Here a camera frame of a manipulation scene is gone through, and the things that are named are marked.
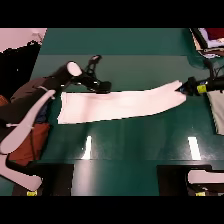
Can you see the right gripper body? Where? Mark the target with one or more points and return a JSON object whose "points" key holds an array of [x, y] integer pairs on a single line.
{"points": [[191, 86]]}

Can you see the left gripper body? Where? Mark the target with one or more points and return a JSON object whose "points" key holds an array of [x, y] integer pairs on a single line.
{"points": [[103, 87]]}

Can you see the white shirt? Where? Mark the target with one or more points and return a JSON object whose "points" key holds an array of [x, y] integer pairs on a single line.
{"points": [[116, 105]]}

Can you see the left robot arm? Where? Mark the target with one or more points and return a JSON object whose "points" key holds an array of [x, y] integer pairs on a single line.
{"points": [[25, 125]]}

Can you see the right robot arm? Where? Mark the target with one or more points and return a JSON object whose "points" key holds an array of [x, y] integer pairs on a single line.
{"points": [[215, 83]]}

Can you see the heap of clothes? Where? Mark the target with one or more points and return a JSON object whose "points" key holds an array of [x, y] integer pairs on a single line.
{"points": [[212, 45]]}

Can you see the red garment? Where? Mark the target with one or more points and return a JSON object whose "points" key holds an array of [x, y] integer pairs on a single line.
{"points": [[215, 33]]}

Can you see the purple garment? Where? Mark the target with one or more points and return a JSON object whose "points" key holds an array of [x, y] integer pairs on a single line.
{"points": [[42, 115]]}

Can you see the brown garment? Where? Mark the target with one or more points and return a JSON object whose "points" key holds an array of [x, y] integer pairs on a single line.
{"points": [[28, 90]]}

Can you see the orange garment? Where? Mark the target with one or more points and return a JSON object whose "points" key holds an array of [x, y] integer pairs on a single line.
{"points": [[39, 140]]}

